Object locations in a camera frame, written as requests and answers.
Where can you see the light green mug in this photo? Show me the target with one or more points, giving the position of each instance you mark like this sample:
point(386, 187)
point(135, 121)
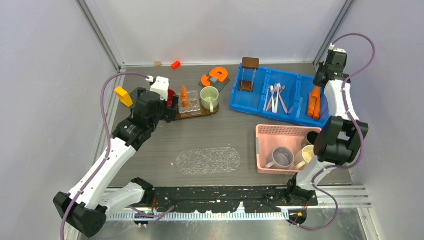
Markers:
point(209, 98)

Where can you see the white toothbrush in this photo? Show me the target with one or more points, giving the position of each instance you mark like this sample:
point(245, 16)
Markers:
point(275, 97)

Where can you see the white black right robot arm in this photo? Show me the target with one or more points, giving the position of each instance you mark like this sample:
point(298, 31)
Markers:
point(340, 140)

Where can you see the brown oval wooden tray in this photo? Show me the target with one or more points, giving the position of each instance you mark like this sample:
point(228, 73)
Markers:
point(194, 114)

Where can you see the small red block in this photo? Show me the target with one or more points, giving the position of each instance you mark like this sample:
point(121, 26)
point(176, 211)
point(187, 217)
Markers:
point(175, 65)

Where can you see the grey baseplate with orange track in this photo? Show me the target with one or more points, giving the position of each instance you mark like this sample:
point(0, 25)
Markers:
point(218, 78)

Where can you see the dark grey studded baseplate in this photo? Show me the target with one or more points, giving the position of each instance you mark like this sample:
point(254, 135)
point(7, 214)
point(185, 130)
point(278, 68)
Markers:
point(135, 93)

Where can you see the lilac translucent mug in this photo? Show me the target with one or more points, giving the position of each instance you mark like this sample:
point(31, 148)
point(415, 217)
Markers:
point(280, 158)

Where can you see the yellow toy block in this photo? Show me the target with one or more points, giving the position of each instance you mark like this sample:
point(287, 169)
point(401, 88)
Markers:
point(124, 96)

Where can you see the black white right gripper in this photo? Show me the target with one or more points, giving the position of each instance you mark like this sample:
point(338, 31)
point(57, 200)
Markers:
point(320, 67)

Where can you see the cream yellow mug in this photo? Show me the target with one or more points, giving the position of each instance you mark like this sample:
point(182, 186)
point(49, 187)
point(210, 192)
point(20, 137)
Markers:
point(303, 157)

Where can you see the pink plastic basket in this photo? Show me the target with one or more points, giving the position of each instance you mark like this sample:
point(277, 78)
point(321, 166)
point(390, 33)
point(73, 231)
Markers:
point(271, 137)

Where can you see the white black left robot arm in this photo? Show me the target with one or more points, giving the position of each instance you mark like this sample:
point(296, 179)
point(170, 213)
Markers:
point(85, 207)

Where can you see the black mug in basket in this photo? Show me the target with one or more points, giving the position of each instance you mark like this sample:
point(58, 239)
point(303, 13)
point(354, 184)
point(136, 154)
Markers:
point(309, 139)

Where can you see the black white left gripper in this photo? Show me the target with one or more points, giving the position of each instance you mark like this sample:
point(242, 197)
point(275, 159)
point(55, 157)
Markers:
point(169, 113)

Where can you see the clear glass toothbrush holder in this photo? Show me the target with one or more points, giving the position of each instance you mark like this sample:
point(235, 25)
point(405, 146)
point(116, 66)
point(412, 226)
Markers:
point(194, 102)

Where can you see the clear holder with brown lid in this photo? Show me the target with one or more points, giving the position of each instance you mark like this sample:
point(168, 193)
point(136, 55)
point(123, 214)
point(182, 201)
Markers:
point(249, 67)

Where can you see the blue plastic organizer bin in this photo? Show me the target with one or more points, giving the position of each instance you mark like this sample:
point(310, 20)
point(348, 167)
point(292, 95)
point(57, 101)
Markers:
point(296, 97)

